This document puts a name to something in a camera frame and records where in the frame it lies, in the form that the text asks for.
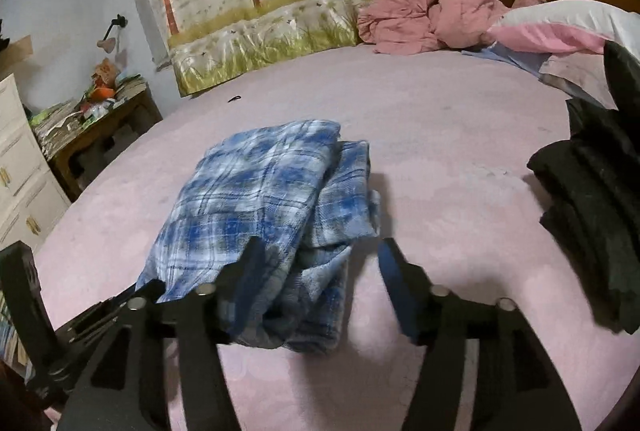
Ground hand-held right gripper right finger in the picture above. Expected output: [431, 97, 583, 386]
[377, 238, 583, 431]

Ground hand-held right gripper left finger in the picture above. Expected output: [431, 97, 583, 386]
[59, 236, 266, 431]

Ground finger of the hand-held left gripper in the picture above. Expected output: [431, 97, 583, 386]
[55, 280, 167, 346]

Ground blue plaid shirt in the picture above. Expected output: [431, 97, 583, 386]
[135, 120, 382, 356]

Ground black folded clothes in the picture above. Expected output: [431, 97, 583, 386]
[527, 41, 640, 334]

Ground white drawer cabinet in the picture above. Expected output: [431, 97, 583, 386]
[0, 74, 71, 252]

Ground bed with pink sheet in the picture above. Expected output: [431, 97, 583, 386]
[35, 44, 640, 431]

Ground stack of papers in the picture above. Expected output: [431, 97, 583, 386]
[30, 98, 86, 157]

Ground wooden side table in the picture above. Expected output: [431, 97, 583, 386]
[47, 84, 163, 202]

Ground orange toy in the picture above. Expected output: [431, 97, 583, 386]
[90, 58, 122, 103]

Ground cardboard box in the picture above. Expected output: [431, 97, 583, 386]
[0, 36, 33, 79]

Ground pink crumpled quilt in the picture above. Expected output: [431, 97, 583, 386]
[357, 0, 548, 56]

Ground white and pink pillow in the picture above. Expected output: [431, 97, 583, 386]
[487, 0, 640, 57]

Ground pink wall lamp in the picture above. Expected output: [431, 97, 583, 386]
[97, 14, 128, 55]

